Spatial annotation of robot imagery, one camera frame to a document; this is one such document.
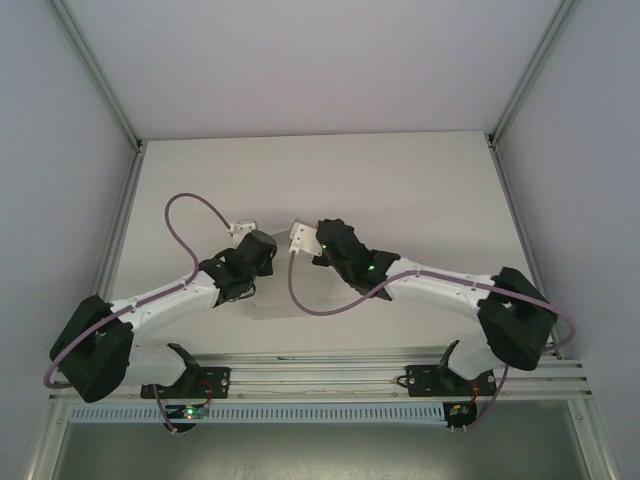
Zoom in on white paper box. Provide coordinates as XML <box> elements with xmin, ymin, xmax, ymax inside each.
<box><xmin>248</xmin><ymin>227</ymin><xmax>354</xmax><ymax>322</ymax></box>

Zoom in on circuit board with green light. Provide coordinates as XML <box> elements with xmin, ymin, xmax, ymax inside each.
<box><xmin>164</xmin><ymin>404</ymin><xmax>209</xmax><ymax>421</ymax></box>

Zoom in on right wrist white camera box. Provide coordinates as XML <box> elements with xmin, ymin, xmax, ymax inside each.
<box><xmin>288</xmin><ymin>218</ymin><xmax>321</xmax><ymax>257</ymax></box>

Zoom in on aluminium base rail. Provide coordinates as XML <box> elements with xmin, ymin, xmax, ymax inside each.
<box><xmin>48</xmin><ymin>347</ymin><xmax>596</xmax><ymax>401</ymax></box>

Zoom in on left aluminium table side rail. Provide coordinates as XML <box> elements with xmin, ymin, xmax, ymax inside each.
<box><xmin>94</xmin><ymin>142</ymin><xmax>147</xmax><ymax>301</ymax></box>

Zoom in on aluminium table side rail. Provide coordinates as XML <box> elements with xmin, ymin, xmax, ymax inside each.
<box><xmin>94</xmin><ymin>142</ymin><xmax>147</xmax><ymax>301</ymax></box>
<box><xmin>491</xmin><ymin>142</ymin><xmax>564</xmax><ymax>360</ymax></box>

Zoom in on white slotted cable duct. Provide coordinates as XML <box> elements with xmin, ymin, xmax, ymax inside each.
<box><xmin>67</xmin><ymin>402</ymin><xmax>446</xmax><ymax>426</ymax></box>

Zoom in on right aluminium table side rail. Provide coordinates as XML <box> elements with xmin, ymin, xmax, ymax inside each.
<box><xmin>491</xmin><ymin>142</ymin><xmax>564</xmax><ymax>360</ymax></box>

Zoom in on left aluminium frame post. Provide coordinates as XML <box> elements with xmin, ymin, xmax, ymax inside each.
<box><xmin>47</xmin><ymin>0</ymin><xmax>146</xmax><ymax>154</ymax></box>

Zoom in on aluminium frame post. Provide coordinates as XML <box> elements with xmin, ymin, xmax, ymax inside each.
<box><xmin>487</xmin><ymin>0</ymin><xmax>581</xmax><ymax>149</ymax></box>
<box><xmin>47</xmin><ymin>0</ymin><xmax>146</xmax><ymax>154</ymax></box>

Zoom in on aluminium frame leg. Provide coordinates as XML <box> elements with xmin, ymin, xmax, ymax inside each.
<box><xmin>27</xmin><ymin>399</ymin><xmax>69</xmax><ymax>480</ymax></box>
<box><xmin>567</xmin><ymin>399</ymin><xmax>617</xmax><ymax>480</ymax></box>

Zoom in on right aluminium frame post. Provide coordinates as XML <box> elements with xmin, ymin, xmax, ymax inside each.
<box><xmin>487</xmin><ymin>0</ymin><xmax>581</xmax><ymax>149</ymax></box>

